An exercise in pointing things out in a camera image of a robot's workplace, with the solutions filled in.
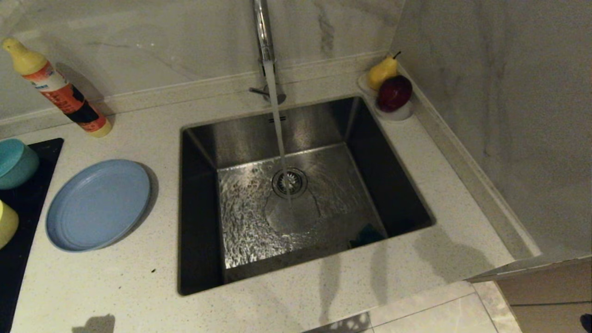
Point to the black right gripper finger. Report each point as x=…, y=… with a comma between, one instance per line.
x=587, y=323

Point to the yellow sponge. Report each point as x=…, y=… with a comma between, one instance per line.
x=367, y=235

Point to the chrome faucet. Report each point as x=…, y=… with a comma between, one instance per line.
x=262, y=32

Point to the light blue plate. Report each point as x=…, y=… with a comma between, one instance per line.
x=97, y=203

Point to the orange-label dish soap bottle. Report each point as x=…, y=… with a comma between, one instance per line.
x=64, y=99

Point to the yellow plastic bowl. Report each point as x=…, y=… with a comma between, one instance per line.
x=7, y=224

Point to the teal plastic bowl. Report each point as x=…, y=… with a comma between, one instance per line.
x=16, y=166

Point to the stainless steel sink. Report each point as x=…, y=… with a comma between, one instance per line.
x=397, y=185

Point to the metal sink drain strainer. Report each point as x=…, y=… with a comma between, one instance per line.
x=296, y=182

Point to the white fruit dish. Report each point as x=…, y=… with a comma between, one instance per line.
x=397, y=116

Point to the dark red apple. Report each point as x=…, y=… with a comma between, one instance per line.
x=394, y=93

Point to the yellow pear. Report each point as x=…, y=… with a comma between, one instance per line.
x=381, y=73

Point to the black induction cooktop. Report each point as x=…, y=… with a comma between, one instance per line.
x=23, y=217

